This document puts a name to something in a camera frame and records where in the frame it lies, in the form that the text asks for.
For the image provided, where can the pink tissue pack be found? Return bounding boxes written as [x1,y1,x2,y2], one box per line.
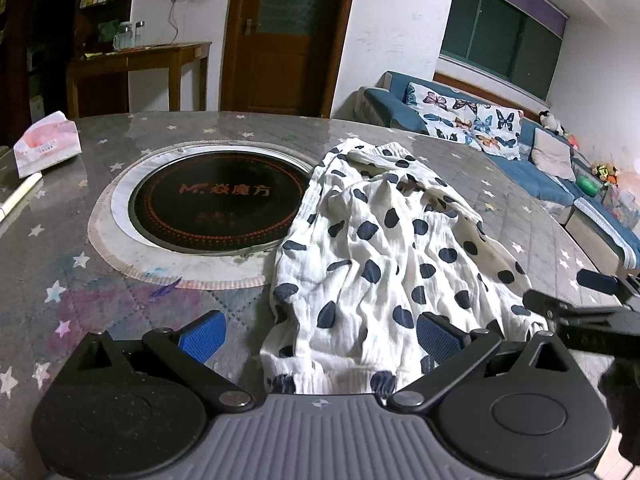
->
[12,110,82,179]

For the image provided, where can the white polka dot garment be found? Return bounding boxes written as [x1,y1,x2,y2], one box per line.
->
[260,136,551,396]

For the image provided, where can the white stick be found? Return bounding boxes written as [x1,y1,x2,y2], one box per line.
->
[0,172,44,221]

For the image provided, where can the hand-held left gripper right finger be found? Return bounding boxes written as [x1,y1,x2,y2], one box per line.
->
[389,311,577,411]

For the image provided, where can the dark window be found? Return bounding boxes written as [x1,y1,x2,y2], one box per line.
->
[438,0,569,104]

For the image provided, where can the pile of small toys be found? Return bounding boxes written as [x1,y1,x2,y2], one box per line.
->
[590,161,622,186]

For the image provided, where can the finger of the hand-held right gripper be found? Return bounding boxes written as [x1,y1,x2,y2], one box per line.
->
[522,290,608,347]
[575,269,624,297]

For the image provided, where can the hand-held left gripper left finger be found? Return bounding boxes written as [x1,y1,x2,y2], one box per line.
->
[72,310,257,409]

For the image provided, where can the clear plastic bag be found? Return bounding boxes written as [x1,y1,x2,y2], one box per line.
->
[602,182,640,232]

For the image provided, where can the butterfly print pillow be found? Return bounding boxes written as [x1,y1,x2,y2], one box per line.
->
[402,81,483,144]
[469,103,525,162]

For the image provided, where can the wooden side table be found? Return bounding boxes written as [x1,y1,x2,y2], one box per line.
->
[66,41,213,119]

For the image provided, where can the round black induction cooktop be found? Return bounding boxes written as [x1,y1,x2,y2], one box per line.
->
[111,144,321,267]

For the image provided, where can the blue sofa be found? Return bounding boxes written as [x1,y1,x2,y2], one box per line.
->
[356,71,640,275]

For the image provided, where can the dark wooden shelf cabinet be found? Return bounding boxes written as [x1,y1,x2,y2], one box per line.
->
[0,0,139,147]

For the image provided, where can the brown wooden door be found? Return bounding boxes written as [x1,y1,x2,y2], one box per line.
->
[227,0,362,119]

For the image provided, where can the grey cushion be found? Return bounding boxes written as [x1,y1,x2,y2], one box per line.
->
[530,127,579,181]

